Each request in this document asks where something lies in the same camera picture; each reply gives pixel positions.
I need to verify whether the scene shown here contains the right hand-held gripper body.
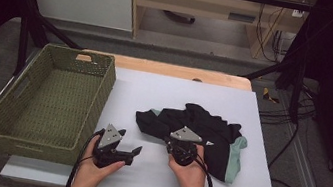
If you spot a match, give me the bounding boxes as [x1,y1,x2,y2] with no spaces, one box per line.
[161,123,205,169]

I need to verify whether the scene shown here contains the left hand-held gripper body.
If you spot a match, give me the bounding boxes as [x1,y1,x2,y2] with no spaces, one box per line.
[89,121,141,174]

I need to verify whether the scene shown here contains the black and mint shirt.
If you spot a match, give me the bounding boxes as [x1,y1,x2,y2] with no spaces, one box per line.
[126,94,253,186]

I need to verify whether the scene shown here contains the green woven basket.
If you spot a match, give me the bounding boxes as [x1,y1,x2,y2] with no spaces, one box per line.
[0,35,121,171]

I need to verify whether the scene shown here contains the person's right hand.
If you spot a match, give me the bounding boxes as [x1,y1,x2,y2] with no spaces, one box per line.
[164,140,213,187]

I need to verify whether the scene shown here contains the person's left hand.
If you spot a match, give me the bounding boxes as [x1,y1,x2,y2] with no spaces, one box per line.
[73,142,128,187]

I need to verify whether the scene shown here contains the white table board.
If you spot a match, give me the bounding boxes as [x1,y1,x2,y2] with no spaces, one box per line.
[0,51,299,187]

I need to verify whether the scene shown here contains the yellow and black tape piece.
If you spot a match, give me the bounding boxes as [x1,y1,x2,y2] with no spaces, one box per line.
[260,87,282,105]

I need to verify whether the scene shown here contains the black metal stand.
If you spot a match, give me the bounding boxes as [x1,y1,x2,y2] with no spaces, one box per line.
[235,2,318,125]
[0,0,90,86]

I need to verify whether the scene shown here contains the wooden desk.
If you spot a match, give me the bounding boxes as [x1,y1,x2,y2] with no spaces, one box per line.
[121,0,307,66]

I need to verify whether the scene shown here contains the white power strip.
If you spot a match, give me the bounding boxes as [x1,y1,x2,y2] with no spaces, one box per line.
[290,8,305,19]

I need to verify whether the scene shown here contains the left hand-held gripper cable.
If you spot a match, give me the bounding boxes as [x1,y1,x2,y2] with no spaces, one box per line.
[60,123,106,187]

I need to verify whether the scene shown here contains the hand-held gripper cable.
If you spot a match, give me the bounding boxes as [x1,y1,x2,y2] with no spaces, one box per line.
[60,123,106,187]
[189,154,225,187]

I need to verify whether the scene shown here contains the right hand-held gripper cable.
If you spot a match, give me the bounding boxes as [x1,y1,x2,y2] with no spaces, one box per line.
[189,154,225,187]

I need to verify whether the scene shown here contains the bundle of black floor cables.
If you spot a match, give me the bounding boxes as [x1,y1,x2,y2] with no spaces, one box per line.
[256,78,321,132]

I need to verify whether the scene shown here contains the cables under desk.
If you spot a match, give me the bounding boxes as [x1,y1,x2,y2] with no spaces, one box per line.
[250,2,292,64]

